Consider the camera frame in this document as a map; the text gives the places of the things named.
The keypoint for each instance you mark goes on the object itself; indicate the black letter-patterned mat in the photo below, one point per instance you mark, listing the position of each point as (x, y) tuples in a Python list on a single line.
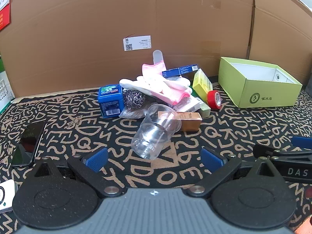
[(73, 126)]

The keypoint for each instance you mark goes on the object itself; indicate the black smartphone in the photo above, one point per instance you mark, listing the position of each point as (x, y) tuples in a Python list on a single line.
[(26, 143)]

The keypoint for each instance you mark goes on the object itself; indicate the white shipping label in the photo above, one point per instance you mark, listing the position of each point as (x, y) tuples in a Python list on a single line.
[(137, 43)]

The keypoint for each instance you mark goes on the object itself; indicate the lime green cardboard box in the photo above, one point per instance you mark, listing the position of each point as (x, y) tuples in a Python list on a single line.
[(268, 93)]

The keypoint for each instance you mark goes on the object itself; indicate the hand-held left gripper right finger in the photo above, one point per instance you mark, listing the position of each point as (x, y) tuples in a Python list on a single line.
[(211, 159)]

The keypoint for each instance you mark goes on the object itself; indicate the green and white carton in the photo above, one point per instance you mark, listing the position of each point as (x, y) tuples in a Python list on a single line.
[(3, 90)]

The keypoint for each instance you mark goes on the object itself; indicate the white glove with pink cuff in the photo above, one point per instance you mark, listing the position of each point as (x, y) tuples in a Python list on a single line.
[(146, 87), (153, 70)]

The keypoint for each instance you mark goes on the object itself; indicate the steel wool scrubber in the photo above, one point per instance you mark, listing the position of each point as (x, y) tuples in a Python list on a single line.
[(132, 98)]

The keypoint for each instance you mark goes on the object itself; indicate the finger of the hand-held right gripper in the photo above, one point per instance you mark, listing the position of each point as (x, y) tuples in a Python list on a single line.
[(302, 141), (264, 150)]

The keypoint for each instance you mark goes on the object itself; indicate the copper coloured carton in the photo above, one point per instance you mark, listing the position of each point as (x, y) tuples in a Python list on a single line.
[(190, 123)]

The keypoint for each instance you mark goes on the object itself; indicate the orange cloth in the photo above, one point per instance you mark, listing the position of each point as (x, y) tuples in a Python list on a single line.
[(307, 228)]

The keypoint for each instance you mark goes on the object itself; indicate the red tape roll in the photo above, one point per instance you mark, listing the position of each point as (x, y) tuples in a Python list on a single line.
[(211, 100)]

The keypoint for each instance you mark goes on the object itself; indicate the clear plastic bag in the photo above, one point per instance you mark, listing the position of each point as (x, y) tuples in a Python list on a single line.
[(131, 113)]

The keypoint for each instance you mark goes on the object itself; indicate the translucent plastic tube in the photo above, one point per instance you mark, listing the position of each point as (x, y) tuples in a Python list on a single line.
[(158, 56)]

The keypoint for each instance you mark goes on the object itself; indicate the long blue carton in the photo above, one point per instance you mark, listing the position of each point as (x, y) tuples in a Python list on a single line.
[(180, 70)]

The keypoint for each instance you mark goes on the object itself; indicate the small pale green carton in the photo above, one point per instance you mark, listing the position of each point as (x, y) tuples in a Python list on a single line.
[(204, 111)]

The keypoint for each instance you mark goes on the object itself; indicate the white electronic device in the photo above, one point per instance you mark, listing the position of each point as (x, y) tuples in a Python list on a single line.
[(6, 195)]

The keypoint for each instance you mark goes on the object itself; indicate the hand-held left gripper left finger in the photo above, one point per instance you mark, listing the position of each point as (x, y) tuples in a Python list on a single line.
[(98, 159)]

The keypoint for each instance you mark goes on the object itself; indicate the white patterned carton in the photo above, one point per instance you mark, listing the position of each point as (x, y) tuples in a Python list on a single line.
[(189, 104)]

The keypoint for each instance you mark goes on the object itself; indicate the red wall calendar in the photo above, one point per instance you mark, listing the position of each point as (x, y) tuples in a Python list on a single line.
[(4, 17)]

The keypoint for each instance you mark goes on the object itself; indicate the blue box with green label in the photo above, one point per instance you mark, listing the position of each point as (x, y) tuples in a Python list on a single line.
[(109, 104)]

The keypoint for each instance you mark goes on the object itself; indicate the yellow green carton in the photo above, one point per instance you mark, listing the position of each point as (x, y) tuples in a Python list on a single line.
[(201, 84)]

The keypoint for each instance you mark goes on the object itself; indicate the large brown cardboard sheet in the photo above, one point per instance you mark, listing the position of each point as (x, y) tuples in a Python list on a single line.
[(97, 17)]

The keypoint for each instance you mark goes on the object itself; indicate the clear plastic cup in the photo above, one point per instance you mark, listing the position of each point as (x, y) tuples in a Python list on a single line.
[(151, 136)]

